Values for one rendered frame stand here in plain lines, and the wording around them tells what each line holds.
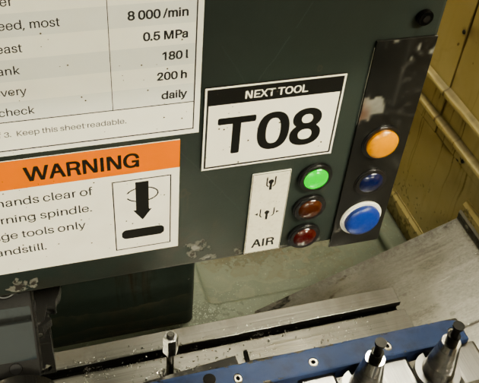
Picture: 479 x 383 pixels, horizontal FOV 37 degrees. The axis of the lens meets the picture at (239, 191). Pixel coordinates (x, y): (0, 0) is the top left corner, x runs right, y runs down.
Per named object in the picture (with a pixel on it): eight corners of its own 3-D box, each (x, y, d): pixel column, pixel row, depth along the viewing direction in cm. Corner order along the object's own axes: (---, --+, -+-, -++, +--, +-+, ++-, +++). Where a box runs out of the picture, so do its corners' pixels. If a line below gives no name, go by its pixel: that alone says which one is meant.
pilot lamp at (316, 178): (328, 189, 55) (333, 168, 53) (301, 193, 54) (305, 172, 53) (325, 184, 55) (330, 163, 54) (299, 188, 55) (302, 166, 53)
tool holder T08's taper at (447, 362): (444, 353, 101) (458, 324, 97) (460, 380, 98) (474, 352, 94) (416, 359, 100) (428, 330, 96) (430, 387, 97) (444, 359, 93)
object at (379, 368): (370, 368, 99) (380, 339, 94) (388, 394, 96) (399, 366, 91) (342, 378, 97) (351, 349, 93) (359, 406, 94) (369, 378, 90)
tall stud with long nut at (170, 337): (179, 380, 132) (180, 338, 123) (164, 383, 131) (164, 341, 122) (176, 367, 134) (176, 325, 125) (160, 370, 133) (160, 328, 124)
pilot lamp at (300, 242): (315, 245, 59) (320, 227, 58) (290, 250, 59) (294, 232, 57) (313, 240, 60) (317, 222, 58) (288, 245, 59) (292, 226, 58)
